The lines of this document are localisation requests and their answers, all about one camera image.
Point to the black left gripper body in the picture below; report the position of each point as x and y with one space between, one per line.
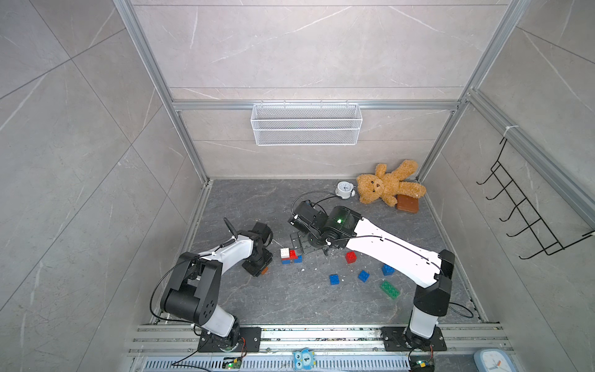
259 264

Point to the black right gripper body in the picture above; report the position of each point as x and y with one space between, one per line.
306 242

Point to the green lego brick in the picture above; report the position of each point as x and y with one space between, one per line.
390 290

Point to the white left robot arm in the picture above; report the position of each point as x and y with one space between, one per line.
194 285

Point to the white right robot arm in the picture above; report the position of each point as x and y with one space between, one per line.
431 271

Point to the white alarm clock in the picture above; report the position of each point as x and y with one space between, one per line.
345 190

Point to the brown teddy bear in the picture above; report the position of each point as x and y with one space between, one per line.
387 186

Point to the brown leather wallet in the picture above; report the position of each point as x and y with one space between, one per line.
407 204

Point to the blue owl figurine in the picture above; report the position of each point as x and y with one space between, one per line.
304 360

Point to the white blue desk clock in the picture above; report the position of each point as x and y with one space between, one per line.
493 360

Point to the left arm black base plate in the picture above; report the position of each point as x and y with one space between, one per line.
243 339

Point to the white wire mesh basket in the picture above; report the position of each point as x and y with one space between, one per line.
313 124

